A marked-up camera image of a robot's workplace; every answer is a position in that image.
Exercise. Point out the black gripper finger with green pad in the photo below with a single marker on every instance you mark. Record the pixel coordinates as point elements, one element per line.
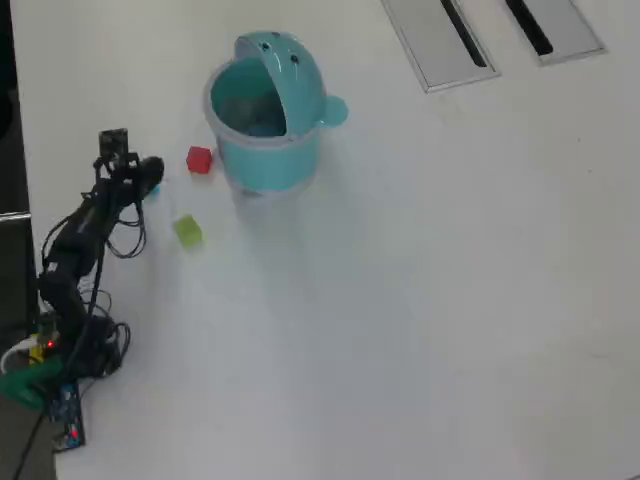
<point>142,191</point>
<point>151,169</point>

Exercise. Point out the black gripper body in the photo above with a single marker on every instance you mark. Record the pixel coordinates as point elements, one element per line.
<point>120,177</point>

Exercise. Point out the blue lego block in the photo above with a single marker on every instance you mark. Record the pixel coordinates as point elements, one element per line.
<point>156,190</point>

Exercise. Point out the red lego block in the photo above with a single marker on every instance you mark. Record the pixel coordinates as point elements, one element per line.
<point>199,160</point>

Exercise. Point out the green lego block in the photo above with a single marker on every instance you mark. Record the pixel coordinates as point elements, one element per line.
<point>188,231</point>

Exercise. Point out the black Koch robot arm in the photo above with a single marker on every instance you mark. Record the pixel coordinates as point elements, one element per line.
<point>75,240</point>

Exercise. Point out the teal whale trash bin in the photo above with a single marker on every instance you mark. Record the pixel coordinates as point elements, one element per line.
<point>270,155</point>

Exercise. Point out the dark desk side panel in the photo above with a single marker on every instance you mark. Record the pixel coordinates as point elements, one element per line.
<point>12,125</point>

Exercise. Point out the small board with red LED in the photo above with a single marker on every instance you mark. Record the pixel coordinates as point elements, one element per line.
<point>46,342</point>

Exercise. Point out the green table clamp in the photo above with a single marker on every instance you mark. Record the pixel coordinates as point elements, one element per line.
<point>25,382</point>

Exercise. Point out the blue circuit board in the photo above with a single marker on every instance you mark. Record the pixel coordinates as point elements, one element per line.
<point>67,415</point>

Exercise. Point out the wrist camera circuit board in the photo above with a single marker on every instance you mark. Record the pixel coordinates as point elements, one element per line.
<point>114,142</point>

